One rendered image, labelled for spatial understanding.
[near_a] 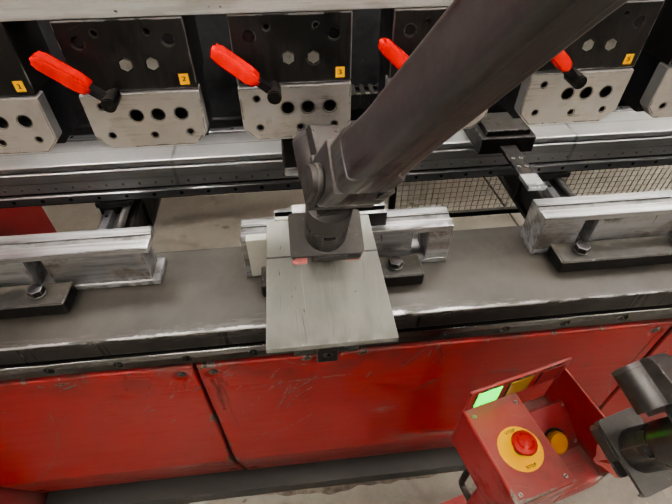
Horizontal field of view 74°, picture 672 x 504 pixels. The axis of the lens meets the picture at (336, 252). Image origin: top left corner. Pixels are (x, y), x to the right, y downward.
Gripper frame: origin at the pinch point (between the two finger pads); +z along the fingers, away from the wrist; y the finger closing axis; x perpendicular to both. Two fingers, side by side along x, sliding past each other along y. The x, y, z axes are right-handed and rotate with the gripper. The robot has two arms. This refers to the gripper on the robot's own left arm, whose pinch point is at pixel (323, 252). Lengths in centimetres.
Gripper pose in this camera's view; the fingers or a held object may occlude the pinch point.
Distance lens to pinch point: 70.4
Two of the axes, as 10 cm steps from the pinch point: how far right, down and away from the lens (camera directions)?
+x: 1.0, 9.5, -3.1
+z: -0.7, 3.1, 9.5
